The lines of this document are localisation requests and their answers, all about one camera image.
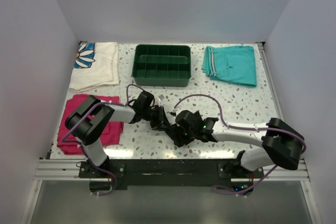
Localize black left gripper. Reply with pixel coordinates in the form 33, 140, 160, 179
142, 105, 171, 132

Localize black striped underwear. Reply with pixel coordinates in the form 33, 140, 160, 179
165, 124, 194, 147

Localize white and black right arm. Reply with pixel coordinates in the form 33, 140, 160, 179
173, 110, 307, 178

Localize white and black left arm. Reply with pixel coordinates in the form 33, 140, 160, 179
61, 91, 173, 178

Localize green plastic divided tray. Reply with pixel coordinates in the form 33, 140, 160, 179
132, 44, 191, 88

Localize folded pink cloth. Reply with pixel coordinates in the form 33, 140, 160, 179
57, 94, 124, 155

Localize cream daisy print shirt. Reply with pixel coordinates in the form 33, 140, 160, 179
69, 41, 119, 92

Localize folded teal shorts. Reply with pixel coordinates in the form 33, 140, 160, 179
202, 46, 257, 87

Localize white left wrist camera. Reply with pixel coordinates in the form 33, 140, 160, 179
158, 94, 165, 101

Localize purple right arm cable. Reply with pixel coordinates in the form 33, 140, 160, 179
172, 94, 308, 196

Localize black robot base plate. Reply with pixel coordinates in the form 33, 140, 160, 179
78, 158, 263, 191

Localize aluminium frame rail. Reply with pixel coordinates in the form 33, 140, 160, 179
33, 157, 91, 182

